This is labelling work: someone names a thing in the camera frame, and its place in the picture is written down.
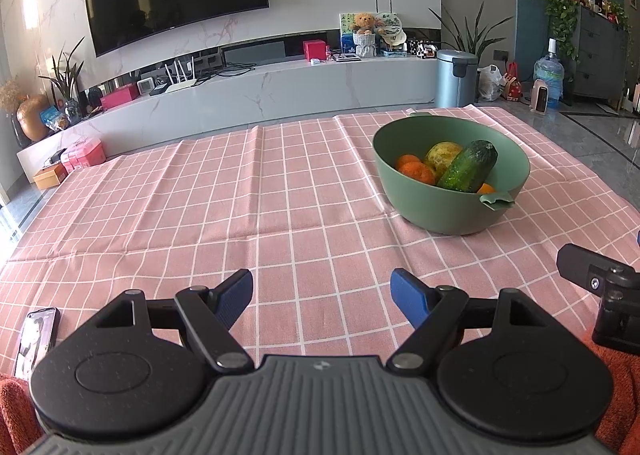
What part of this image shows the trailing green pothos plant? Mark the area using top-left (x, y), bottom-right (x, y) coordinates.
top-left (519, 0), bottom-right (584, 62)

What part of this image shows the magenta flat box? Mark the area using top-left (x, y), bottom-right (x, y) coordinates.
top-left (99, 83), bottom-right (140, 110)

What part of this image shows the green bowl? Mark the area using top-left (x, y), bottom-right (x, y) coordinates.
top-left (372, 114), bottom-right (531, 236)

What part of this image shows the red paper bag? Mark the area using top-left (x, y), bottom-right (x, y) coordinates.
top-left (502, 61), bottom-right (524, 101)

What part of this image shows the copper round vase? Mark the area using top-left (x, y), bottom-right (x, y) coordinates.
top-left (16, 94), bottom-right (51, 144)

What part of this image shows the blue water jug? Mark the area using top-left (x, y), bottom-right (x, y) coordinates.
top-left (533, 38), bottom-right (566, 108)

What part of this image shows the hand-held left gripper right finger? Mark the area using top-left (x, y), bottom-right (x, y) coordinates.
top-left (386, 268), bottom-right (562, 372)

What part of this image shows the grey drawer cabinet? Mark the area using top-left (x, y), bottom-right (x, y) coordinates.
top-left (569, 4), bottom-right (634, 102)

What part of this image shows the pink storage box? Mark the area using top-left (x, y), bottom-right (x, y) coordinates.
top-left (62, 137), bottom-right (107, 171)

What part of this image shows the grey pedal trash can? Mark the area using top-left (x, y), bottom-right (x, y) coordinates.
top-left (433, 48), bottom-right (480, 108)

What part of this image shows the blue snack bag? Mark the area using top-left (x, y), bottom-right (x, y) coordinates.
top-left (39, 104), bottom-right (71, 128)

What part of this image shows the white plastic bag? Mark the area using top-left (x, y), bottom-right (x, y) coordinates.
top-left (477, 64), bottom-right (506, 102)

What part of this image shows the dried flower bunch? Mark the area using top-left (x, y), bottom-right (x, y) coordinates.
top-left (0, 79), bottom-right (27, 112)

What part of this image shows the green cucumber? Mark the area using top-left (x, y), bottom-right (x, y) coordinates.
top-left (436, 139), bottom-right (499, 194)

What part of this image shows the teddy bear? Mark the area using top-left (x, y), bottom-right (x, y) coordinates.
top-left (348, 13), bottom-right (377, 58)

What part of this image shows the round printed fan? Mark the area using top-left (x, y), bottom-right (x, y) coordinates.
top-left (374, 11), bottom-right (404, 44)

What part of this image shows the orange red cloth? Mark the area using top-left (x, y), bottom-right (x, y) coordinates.
top-left (581, 334), bottom-right (640, 455)
top-left (0, 372), bottom-right (42, 455)

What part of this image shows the white router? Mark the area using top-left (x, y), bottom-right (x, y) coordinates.
top-left (158, 59), bottom-right (199, 95)

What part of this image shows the grey marble television console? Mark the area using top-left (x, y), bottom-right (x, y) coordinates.
top-left (16, 56), bottom-right (444, 166)

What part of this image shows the thin leaf potted plant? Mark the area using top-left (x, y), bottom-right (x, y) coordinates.
top-left (38, 37), bottom-right (86, 102)

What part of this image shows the yellow green round fruit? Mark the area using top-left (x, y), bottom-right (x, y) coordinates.
top-left (424, 142), bottom-right (464, 176)

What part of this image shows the snake plant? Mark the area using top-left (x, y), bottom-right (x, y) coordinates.
top-left (428, 2), bottom-right (516, 66)

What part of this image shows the black smartphone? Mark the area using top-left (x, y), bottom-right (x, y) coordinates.
top-left (13, 307), bottom-right (61, 381)

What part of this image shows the pink checked tablecloth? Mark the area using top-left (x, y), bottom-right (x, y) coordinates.
top-left (0, 105), bottom-right (640, 386)

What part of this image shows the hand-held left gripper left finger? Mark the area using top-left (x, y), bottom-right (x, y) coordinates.
top-left (82, 268), bottom-right (255, 374)

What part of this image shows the small pink heater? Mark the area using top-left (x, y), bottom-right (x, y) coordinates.
top-left (529, 78), bottom-right (551, 114)

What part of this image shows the orange cardboard box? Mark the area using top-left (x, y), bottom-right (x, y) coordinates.
top-left (32, 162), bottom-right (69, 191)

